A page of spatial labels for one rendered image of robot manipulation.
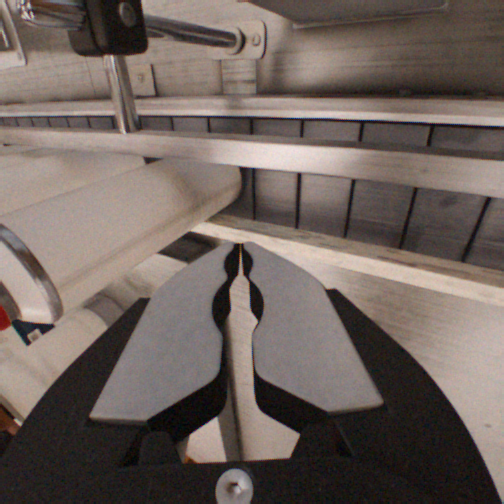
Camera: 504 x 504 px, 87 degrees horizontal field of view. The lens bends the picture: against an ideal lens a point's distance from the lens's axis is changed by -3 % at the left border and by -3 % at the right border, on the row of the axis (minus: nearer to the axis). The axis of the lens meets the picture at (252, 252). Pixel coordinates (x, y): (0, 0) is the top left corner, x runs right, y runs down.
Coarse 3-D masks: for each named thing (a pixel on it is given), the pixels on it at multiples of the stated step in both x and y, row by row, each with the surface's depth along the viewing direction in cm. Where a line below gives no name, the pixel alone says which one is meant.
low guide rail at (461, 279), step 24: (216, 216) 23; (240, 240) 21; (264, 240) 20; (288, 240) 19; (312, 240) 19; (336, 240) 19; (336, 264) 18; (360, 264) 17; (384, 264) 17; (408, 264) 16; (432, 264) 16; (456, 264) 16; (432, 288) 16; (456, 288) 15; (480, 288) 15
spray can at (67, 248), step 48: (96, 192) 13; (144, 192) 15; (192, 192) 17; (240, 192) 23; (0, 240) 10; (48, 240) 11; (96, 240) 12; (144, 240) 15; (0, 288) 10; (48, 288) 11; (96, 288) 13
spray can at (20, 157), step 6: (30, 150) 24; (36, 150) 24; (42, 150) 24; (48, 150) 25; (54, 150) 25; (60, 150) 25; (66, 150) 26; (6, 156) 22; (12, 156) 23; (18, 156) 23; (24, 156) 23; (30, 156) 23; (36, 156) 24; (42, 156) 24; (0, 162) 22; (6, 162) 22; (12, 162) 22; (18, 162) 22
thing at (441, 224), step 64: (192, 128) 23; (256, 128) 20; (320, 128) 18; (384, 128) 16; (448, 128) 15; (256, 192) 23; (320, 192) 20; (384, 192) 18; (448, 192) 16; (448, 256) 18
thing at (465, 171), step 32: (0, 128) 22; (32, 128) 20; (64, 128) 19; (192, 160) 14; (224, 160) 13; (256, 160) 12; (288, 160) 11; (320, 160) 11; (352, 160) 10; (384, 160) 10; (416, 160) 9; (448, 160) 9; (480, 160) 8; (480, 192) 9
